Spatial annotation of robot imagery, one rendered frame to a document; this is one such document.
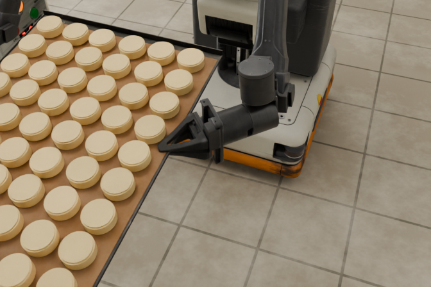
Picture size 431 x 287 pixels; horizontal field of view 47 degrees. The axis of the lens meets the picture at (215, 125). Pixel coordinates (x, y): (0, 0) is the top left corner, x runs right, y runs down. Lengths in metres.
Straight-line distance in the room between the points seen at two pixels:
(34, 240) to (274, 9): 0.52
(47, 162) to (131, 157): 0.13
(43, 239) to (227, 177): 1.36
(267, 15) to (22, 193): 0.49
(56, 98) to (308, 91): 1.29
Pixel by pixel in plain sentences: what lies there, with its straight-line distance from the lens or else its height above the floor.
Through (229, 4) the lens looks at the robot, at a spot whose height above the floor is 0.74.
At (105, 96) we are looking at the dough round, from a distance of 0.88.
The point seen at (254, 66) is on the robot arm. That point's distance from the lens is 0.78.
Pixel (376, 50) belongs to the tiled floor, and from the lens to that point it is 2.80.
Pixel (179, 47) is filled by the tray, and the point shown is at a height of 0.99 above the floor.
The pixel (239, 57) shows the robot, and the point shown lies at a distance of 2.00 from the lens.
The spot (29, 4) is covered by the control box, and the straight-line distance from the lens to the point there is 1.60.
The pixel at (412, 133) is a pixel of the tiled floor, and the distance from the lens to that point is 2.35.
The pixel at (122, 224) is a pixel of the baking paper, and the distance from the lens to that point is 0.74.
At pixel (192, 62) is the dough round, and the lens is 0.90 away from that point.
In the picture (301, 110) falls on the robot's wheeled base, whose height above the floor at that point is 0.28.
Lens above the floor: 1.54
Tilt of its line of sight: 44 degrees down
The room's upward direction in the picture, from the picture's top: straight up
